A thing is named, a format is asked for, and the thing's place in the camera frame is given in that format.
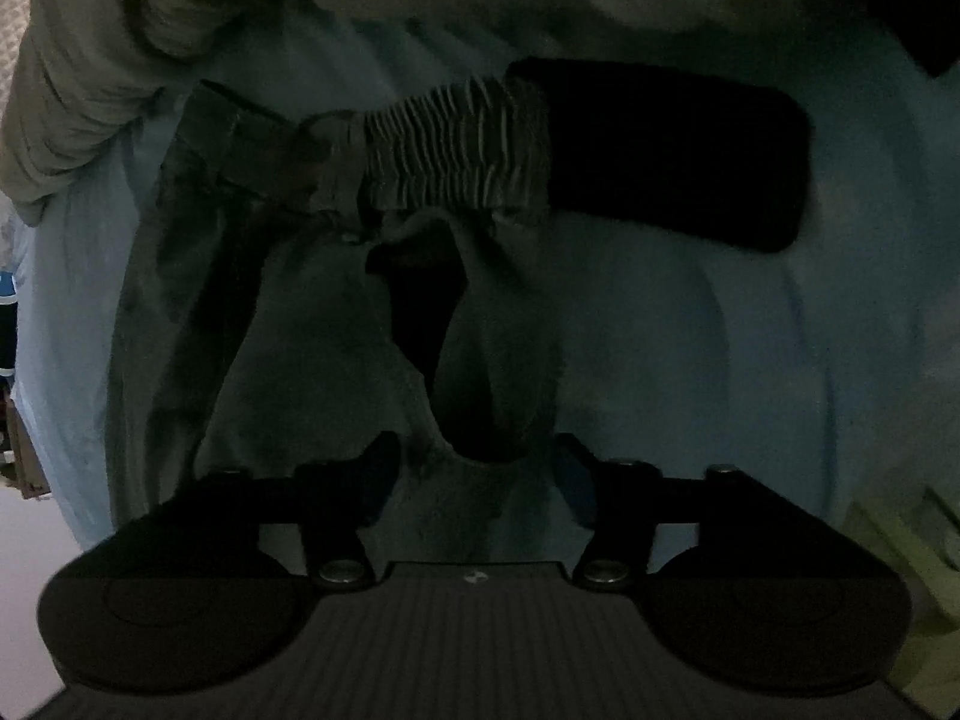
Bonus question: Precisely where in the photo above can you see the black striped folded garment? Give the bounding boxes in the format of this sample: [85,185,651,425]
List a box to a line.
[0,270,20,395]

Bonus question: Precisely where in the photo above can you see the grey duvet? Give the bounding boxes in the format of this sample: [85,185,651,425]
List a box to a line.
[0,0,758,227]

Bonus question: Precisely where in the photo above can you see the grey-green pants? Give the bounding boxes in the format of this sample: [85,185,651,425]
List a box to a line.
[109,75,556,485]

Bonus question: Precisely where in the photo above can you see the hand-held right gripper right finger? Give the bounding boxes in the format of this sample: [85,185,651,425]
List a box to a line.
[551,431,790,590]

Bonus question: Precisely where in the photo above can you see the black cloth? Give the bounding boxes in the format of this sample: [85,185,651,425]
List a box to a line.
[506,56,816,254]

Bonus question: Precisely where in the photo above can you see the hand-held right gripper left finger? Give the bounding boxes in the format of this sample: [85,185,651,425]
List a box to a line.
[172,431,402,587]

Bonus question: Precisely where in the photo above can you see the yellow-green cloth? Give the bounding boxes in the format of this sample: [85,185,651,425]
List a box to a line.
[847,480,960,691]

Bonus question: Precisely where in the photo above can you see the wooden nightstand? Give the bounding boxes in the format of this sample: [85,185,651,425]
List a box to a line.
[0,390,55,502]

